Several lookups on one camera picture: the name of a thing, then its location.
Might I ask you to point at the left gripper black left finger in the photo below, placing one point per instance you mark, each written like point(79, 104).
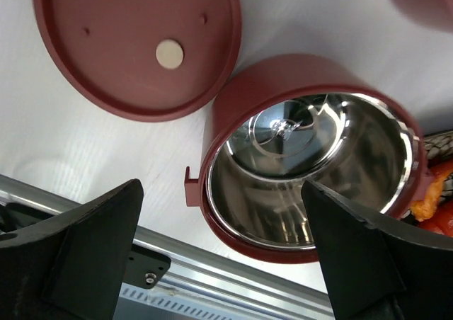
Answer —
point(71, 266)

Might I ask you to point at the slotted white cable duct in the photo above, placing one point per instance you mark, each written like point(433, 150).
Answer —
point(138, 303)

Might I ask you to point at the black floral square plate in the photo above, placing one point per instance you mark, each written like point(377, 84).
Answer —
point(438, 149)

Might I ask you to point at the aluminium front rail frame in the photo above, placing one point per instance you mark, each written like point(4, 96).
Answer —
point(194, 272)

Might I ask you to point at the dark pink bowl front left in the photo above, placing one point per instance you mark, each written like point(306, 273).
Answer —
point(293, 118)

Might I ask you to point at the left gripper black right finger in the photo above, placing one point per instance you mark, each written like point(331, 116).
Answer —
point(374, 266)

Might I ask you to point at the pink bowl back left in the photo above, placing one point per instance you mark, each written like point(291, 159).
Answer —
point(435, 14)

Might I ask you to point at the orange roasted meat piece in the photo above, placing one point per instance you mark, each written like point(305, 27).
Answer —
point(434, 212)

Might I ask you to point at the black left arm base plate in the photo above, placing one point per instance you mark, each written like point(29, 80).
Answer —
point(145, 267)

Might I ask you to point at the dark red lid front left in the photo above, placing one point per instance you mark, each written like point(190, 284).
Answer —
point(145, 60)

